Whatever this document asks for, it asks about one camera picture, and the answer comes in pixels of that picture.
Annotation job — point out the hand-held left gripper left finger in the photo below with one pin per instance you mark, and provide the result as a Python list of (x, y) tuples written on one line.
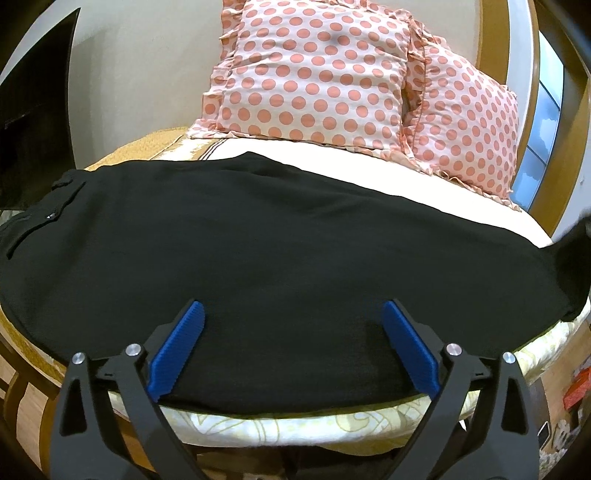
[(178, 346)]

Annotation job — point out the large polka dot pillow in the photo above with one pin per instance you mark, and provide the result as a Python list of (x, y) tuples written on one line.
[(314, 74)]

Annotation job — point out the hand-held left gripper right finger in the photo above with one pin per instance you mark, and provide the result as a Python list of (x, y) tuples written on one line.
[(413, 346)]

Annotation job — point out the small polka dot pillow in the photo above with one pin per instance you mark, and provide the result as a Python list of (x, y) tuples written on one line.
[(466, 134)]

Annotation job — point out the window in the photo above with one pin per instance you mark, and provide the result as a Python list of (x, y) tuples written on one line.
[(545, 124)]

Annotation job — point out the black television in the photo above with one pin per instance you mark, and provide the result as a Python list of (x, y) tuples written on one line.
[(34, 110)]

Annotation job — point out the bed with patterned sheet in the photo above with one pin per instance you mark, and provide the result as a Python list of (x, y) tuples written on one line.
[(323, 427)]

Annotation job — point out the red box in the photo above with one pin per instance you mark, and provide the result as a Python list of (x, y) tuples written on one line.
[(577, 392)]

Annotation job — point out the wooden headboard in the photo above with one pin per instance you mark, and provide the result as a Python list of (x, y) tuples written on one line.
[(521, 69)]

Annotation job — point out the black pants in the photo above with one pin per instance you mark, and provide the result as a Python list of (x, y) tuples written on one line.
[(277, 258)]

